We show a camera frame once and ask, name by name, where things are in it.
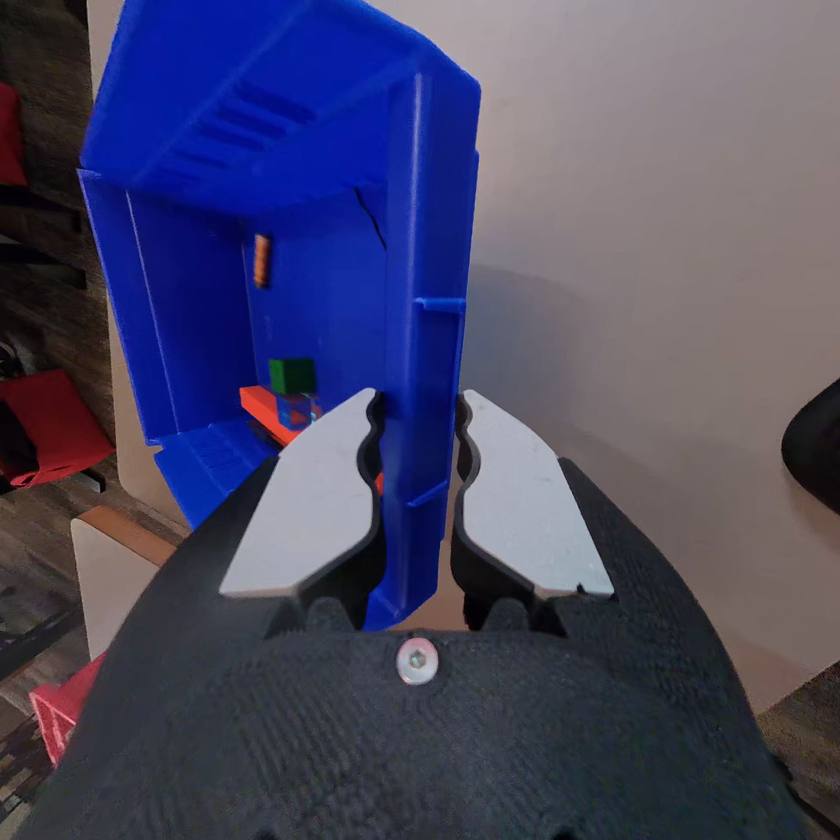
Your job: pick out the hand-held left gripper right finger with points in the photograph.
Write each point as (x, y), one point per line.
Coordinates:
(531, 518)

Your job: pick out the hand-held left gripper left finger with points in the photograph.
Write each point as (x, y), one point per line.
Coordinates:
(308, 512)

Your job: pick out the green wooden cube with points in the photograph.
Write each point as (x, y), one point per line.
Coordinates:
(292, 375)

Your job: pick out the orange black battery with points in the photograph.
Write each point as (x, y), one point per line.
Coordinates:
(262, 261)

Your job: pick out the blue plastic bin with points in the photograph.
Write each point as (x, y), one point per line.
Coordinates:
(197, 98)

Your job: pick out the clear blue cube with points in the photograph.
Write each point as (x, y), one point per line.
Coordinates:
(295, 413)

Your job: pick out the orange block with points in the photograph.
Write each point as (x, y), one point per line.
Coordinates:
(262, 407)

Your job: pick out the red bag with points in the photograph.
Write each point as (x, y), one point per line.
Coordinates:
(46, 426)

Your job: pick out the black seat cushion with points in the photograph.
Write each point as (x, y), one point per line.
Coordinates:
(817, 446)

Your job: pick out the large red ribbed bin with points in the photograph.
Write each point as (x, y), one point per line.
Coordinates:
(59, 709)

